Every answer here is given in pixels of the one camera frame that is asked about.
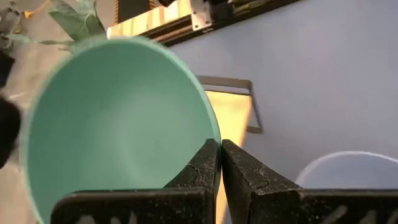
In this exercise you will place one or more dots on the light wood table border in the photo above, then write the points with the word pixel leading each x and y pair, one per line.
pixel 140 23

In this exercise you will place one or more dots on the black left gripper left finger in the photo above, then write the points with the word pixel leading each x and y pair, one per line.
pixel 140 207

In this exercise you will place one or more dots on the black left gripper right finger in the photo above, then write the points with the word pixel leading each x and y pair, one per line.
pixel 280 205

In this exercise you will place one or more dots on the blue table mat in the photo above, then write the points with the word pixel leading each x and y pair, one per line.
pixel 311 77

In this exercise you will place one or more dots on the silver corner bracket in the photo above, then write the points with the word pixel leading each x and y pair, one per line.
pixel 200 15

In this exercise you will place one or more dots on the mint green bowl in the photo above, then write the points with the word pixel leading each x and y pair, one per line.
pixel 118 118

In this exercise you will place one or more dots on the white bowl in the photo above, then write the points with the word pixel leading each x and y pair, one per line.
pixel 342 171

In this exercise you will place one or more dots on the black mat hazard stripe edges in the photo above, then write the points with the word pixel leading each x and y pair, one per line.
pixel 133 9

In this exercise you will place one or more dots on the black metal table frame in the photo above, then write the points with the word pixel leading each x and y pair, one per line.
pixel 177 31

